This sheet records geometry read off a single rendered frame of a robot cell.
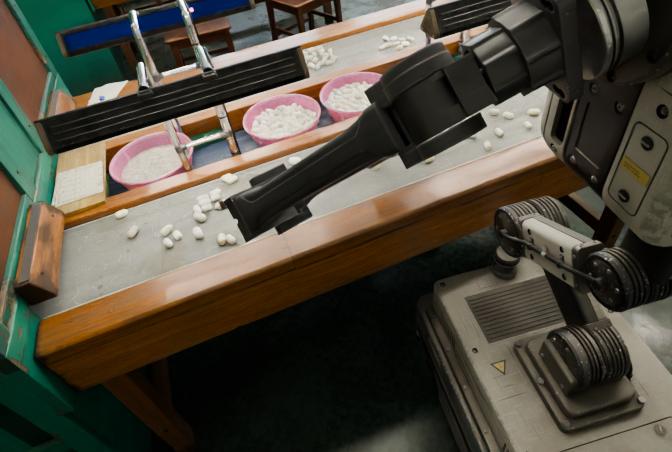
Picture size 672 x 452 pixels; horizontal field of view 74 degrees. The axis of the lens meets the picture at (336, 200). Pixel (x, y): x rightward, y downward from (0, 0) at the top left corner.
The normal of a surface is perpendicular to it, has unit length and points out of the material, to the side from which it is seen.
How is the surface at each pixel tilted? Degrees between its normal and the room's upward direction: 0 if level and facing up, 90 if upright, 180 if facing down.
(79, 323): 0
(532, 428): 1
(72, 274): 0
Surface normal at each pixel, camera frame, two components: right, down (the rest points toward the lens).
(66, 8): 0.40, 0.60
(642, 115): -0.97, 0.25
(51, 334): -0.12, -0.72
